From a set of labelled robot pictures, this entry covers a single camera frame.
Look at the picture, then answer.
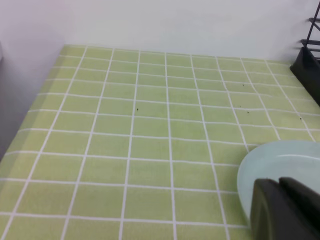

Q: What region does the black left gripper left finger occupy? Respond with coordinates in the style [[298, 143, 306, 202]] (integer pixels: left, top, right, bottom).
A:
[[250, 179, 320, 240]]

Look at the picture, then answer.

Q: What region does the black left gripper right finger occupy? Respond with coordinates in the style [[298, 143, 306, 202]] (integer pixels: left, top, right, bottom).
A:
[[279, 177, 320, 220]]

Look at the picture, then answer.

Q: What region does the light green plate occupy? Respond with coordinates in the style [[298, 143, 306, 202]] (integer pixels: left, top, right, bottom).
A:
[[237, 140, 320, 222]]

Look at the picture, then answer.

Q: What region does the black dish rack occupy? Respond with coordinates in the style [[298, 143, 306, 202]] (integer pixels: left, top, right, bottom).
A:
[[290, 17, 320, 105]]

